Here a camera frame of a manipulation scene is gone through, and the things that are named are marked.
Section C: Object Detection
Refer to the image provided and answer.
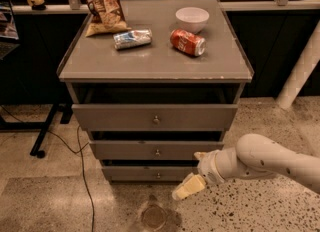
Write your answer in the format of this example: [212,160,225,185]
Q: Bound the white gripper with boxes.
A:
[172,150,225,201]

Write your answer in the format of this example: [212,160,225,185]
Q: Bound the grey bottom drawer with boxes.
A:
[102,166,196,182]

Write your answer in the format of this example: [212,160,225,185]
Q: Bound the grey drawer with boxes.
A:
[102,166,196,182]
[72,104,238,131]
[89,140,223,160]

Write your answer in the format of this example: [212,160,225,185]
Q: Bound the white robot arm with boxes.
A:
[172,134,320,201]

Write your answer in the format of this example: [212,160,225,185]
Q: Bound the grey drawer cabinet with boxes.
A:
[58,0,253,168]

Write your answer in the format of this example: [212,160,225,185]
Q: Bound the grey middle drawer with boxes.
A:
[89,140,223,160]

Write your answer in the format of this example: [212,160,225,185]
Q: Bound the grey top drawer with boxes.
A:
[72,104,238,131]

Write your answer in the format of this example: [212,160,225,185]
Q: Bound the round floor drain cover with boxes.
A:
[140,202,167,232]

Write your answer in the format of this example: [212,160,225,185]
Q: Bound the red cola can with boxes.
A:
[170,29,206,57]

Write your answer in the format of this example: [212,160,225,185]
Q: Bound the silver blue soda can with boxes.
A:
[113,29,152,50]

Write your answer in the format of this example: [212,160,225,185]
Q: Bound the white bowl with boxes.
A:
[175,7,210,34]

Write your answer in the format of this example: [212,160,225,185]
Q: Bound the sea salt chips bag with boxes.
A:
[86,0,129,37]

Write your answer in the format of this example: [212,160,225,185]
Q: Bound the small yellow figurine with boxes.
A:
[27,0,46,10]

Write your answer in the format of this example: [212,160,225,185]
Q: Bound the black floor cable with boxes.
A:
[0,105,96,232]

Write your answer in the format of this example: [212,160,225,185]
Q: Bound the black desk leg frame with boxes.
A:
[0,104,73,159]

